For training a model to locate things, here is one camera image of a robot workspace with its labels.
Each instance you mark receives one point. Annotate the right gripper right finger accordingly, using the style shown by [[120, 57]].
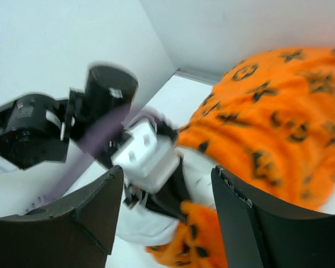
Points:
[[260, 230]]

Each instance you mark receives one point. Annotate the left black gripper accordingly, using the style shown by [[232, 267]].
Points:
[[37, 128]]

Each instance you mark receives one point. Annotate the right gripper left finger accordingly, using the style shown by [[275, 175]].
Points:
[[77, 230]]

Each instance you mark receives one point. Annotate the white pillow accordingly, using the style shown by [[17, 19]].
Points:
[[146, 228]]

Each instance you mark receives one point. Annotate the orange patterned pillowcase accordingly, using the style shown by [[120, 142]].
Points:
[[270, 121]]

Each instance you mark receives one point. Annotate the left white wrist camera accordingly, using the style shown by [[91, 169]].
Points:
[[148, 160]]

